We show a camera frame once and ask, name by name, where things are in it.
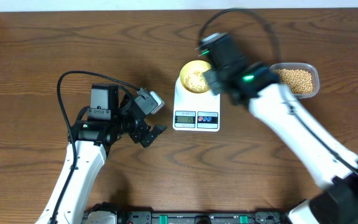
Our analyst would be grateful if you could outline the clear plastic container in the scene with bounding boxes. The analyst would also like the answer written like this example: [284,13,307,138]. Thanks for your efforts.
[270,62,320,99]

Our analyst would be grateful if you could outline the soybeans in container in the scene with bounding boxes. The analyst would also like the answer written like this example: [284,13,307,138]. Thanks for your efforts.
[273,69,313,94]

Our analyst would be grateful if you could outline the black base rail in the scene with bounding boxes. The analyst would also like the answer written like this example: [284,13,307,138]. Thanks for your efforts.
[81,202,290,224]

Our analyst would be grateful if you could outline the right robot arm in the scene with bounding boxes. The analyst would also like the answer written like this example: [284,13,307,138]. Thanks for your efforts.
[205,54,358,223]

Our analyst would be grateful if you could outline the white digital kitchen scale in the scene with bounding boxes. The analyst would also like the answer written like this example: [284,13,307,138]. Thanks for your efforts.
[172,78,221,132]

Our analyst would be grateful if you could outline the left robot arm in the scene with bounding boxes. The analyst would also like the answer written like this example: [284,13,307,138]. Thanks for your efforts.
[38,83,166,223]

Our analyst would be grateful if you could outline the soybeans in bowl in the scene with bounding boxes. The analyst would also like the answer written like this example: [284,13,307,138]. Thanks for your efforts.
[184,70,209,93]

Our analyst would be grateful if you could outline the pale yellow bowl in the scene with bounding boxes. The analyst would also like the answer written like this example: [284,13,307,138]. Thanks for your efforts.
[179,60,211,90]

